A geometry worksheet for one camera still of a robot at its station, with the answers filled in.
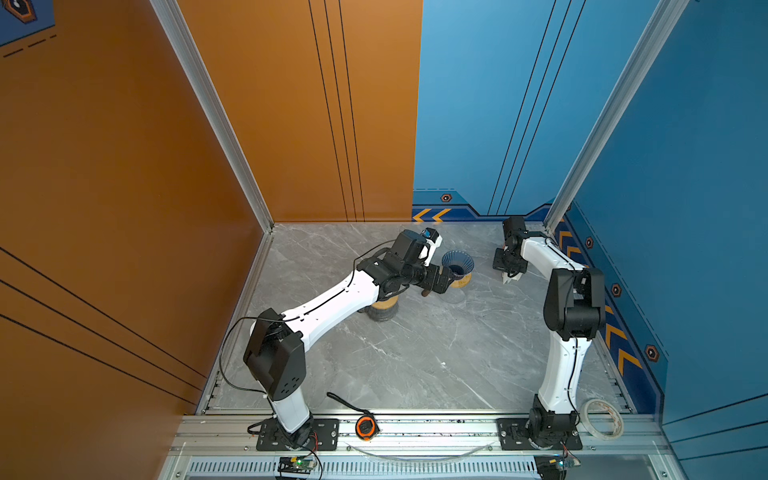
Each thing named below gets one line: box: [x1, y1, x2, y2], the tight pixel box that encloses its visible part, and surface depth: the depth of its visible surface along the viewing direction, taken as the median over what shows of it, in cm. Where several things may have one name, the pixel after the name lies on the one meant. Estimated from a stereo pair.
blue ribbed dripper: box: [442, 250, 475, 279], surface depth 92 cm
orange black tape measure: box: [327, 392, 381, 441], surface depth 74 cm
